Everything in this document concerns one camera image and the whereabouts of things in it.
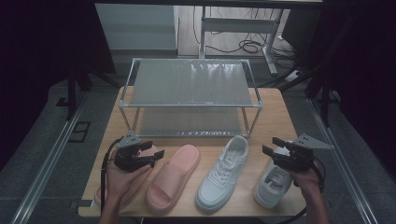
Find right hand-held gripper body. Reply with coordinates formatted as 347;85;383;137
273;133;334;173

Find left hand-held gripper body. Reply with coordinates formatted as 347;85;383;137
113;131;148;173

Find pink slipper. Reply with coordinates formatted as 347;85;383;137
93;144;161;209
146;144;202;215

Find white sneaker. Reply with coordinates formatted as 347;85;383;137
253;139;296;210
194;134;250;214

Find grey metal shoe rack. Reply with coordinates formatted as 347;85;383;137
118;57;264;139

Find person's right hand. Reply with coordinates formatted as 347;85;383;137
287;162;324;193

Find person's left hand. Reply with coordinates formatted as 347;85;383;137
105;155;153;201

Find black metal stand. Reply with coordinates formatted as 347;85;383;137
55;60;121;121
258;15;345;127

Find dark curtain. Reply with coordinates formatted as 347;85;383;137
0;0;117;171
321;0;396;178

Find grey cabinet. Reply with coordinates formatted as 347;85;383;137
94;3;180;51

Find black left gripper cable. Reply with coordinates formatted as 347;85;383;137
100;136;124;214

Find black floor cables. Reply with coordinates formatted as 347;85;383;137
191;6;298;62

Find white desk frame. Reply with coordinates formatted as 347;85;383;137
198;6;286;77

